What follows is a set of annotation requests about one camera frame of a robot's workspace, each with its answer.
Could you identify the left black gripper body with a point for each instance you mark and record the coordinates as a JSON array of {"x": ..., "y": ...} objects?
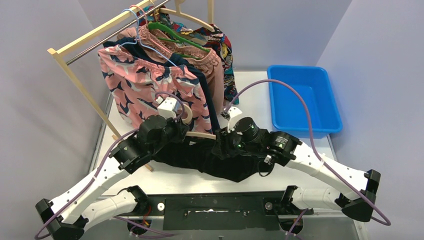
[{"x": 180, "y": 129}]

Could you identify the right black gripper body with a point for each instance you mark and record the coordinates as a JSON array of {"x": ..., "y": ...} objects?
[{"x": 235, "y": 143}]

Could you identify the beige wooden hanger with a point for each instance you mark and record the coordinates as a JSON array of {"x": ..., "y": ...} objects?
[{"x": 200, "y": 125}]

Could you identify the black mesh shorts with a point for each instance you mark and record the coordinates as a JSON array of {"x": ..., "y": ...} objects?
[{"x": 196, "y": 154}]

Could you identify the pink shark print shorts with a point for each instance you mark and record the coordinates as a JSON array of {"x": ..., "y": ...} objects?
[{"x": 139, "y": 89}]

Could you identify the light blue wire hanger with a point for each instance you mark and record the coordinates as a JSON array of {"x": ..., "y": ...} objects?
[{"x": 138, "y": 39}]

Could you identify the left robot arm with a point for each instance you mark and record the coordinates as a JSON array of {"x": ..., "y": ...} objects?
[{"x": 69, "y": 215}]

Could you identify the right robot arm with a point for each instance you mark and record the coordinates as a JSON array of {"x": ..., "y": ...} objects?
[{"x": 351, "y": 191}]

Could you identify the dusty pink shorts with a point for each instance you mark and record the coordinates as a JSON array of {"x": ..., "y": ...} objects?
[{"x": 192, "y": 63}]

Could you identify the green plastic hanger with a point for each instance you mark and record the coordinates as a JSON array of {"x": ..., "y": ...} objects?
[{"x": 173, "y": 36}]

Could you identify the navy blue shorts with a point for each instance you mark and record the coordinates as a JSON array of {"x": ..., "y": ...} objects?
[{"x": 198, "y": 82}]

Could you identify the colourful comic print shorts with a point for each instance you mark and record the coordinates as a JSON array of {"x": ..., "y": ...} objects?
[{"x": 214, "y": 39}]

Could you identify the beige hanger at back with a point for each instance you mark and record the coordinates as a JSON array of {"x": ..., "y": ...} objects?
[{"x": 178, "y": 12}]

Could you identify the blue plastic bin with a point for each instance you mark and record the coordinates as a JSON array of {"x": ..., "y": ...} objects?
[{"x": 288, "y": 112}]

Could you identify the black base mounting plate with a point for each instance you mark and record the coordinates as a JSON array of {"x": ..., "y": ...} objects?
[{"x": 218, "y": 211}]

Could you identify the metal hanging rod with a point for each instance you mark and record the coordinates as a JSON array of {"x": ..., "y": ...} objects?
[{"x": 101, "y": 42}]

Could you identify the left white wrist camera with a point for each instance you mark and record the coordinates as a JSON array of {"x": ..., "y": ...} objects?
[{"x": 168, "y": 107}]

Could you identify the aluminium table frame rail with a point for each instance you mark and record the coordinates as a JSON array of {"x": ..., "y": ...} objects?
[{"x": 101, "y": 132}]

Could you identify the pink wire hanger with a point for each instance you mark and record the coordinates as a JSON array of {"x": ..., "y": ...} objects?
[{"x": 142, "y": 16}]

